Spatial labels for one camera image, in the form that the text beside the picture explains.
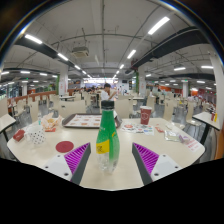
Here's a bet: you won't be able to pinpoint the green drink bottle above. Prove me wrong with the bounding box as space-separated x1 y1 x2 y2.
95 99 121 175

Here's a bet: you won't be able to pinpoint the beige chairs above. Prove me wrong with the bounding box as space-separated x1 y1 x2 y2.
0 89 218 128

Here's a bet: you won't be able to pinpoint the person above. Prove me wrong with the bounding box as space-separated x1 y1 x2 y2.
100 82 118 102

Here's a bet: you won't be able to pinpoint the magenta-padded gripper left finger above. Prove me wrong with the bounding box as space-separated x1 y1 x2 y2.
40 142 92 187

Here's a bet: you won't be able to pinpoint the beige dining table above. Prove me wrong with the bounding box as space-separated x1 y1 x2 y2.
192 111 221 146
0 113 17 143

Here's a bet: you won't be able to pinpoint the white polka dot mug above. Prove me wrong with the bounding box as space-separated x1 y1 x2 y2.
24 124 47 146

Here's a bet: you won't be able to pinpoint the ceiling lights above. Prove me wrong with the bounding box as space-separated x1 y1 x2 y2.
1 15 216 92

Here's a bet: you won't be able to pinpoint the flat round red coaster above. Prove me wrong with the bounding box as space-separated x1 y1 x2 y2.
55 140 75 154

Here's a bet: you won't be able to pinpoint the printed paper leaflet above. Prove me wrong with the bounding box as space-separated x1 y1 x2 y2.
120 122 155 136

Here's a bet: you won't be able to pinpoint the ceiling air conditioner unit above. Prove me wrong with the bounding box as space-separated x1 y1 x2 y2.
71 46 90 58

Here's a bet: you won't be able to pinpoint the clear plastic wrapper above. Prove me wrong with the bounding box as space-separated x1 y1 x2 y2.
163 129 183 143

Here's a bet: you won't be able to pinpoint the small red packet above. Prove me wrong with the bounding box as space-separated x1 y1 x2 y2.
12 129 26 142

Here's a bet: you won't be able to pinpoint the dark food tray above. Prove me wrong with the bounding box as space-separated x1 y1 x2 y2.
61 113 123 129

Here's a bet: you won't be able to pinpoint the red paper cup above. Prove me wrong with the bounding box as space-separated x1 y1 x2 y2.
139 105 153 126

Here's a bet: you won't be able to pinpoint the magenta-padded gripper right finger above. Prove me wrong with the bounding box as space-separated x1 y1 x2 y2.
131 142 183 187

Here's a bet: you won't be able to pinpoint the crumpled food wrapper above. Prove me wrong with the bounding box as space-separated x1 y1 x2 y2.
40 112 64 133

